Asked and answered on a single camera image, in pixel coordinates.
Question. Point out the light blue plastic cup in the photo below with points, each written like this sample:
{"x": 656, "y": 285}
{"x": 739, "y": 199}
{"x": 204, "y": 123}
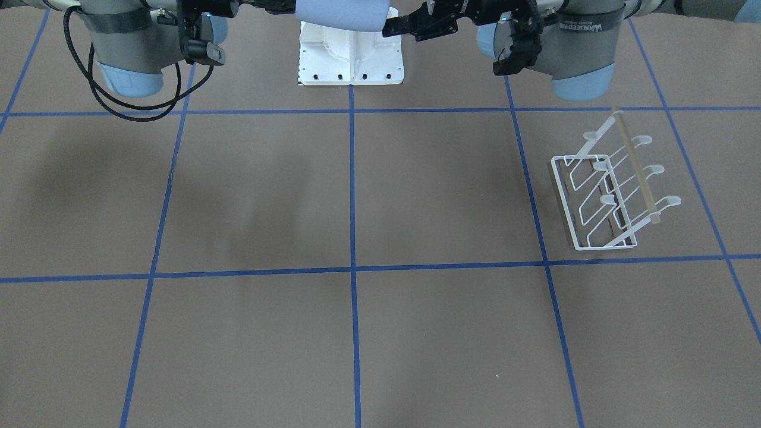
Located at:
{"x": 354, "y": 16}

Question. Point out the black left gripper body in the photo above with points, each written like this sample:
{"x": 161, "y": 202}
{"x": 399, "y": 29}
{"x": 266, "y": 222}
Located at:
{"x": 467, "y": 25}

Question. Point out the white wire cup rack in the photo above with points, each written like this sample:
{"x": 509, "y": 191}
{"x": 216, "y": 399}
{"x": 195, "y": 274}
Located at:
{"x": 604, "y": 188}

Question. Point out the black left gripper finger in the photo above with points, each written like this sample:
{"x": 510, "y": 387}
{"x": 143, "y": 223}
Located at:
{"x": 415, "y": 25}

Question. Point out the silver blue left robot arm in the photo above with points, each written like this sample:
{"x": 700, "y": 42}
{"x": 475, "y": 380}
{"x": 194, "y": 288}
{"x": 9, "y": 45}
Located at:
{"x": 574, "y": 42}

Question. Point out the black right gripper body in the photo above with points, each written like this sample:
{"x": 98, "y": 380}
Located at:
{"x": 205, "y": 6}

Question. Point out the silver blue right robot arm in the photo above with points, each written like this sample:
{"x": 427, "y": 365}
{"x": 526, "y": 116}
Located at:
{"x": 135, "y": 40}

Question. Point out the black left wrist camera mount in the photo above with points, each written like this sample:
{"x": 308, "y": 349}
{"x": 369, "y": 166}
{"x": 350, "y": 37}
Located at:
{"x": 516, "y": 44}

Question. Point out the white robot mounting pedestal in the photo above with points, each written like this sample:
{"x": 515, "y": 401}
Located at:
{"x": 330, "y": 56}

